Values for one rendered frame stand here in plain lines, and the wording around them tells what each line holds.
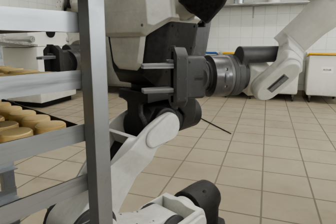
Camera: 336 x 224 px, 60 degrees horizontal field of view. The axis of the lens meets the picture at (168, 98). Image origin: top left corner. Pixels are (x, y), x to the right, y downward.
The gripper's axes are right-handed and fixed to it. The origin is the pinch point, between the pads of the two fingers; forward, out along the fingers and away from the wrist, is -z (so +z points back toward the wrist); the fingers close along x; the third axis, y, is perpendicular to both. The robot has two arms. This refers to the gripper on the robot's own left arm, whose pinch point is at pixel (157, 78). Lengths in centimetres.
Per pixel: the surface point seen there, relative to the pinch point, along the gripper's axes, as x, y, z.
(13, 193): -35, -31, -34
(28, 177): -86, -154, -48
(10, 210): -16.5, 12.4, -25.4
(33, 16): 10.6, 9.5, -20.5
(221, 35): 17, -434, 251
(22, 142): -6.9, 11.1, -23.3
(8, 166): -27, -31, -34
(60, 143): -8.7, 8.2, -18.3
